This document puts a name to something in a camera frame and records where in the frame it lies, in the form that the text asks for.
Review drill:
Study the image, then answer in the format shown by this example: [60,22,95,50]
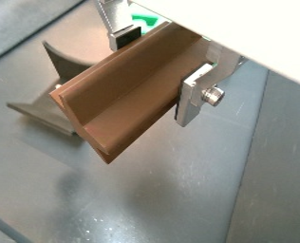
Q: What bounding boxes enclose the dark grey curved fixture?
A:
[7,42,92,136]

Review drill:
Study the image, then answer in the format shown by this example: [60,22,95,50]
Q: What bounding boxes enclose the green foam shape board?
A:
[132,12,166,34]

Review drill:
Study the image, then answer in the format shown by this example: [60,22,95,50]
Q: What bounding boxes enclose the brown star prism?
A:
[59,23,209,163]

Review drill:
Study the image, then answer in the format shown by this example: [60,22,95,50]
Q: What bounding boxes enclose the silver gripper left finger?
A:
[95,0,140,51]

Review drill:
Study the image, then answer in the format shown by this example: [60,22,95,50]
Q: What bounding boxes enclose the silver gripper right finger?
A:
[175,42,243,126]

